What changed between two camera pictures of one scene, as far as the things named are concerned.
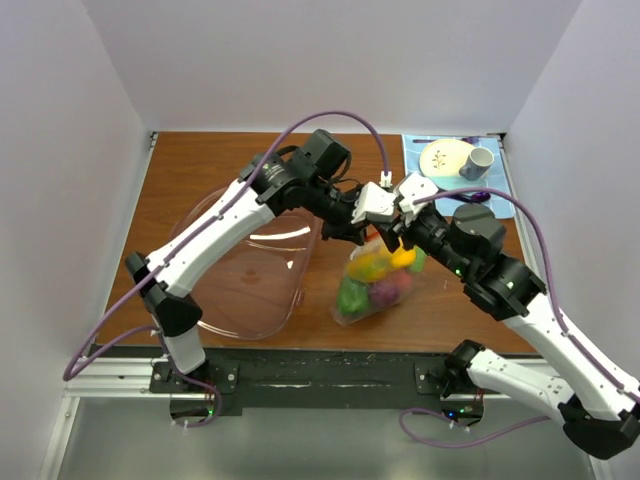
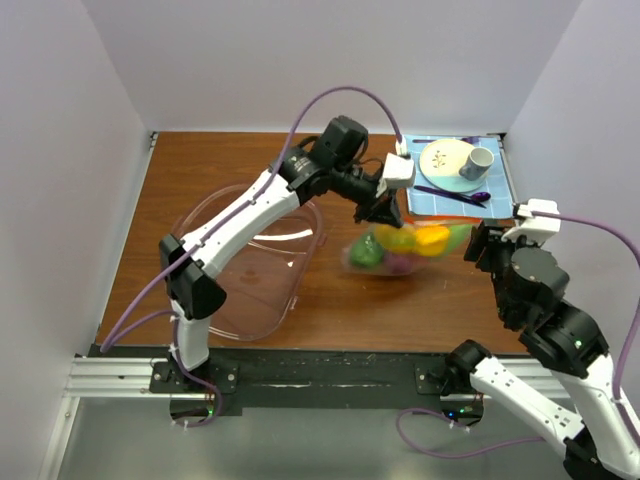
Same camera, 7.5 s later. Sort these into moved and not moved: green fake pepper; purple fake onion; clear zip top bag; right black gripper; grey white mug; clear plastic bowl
Moved: purple fake onion; green fake pepper; right black gripper; clear zip top bag
Not moved: grey white mug; clear plastic bowl
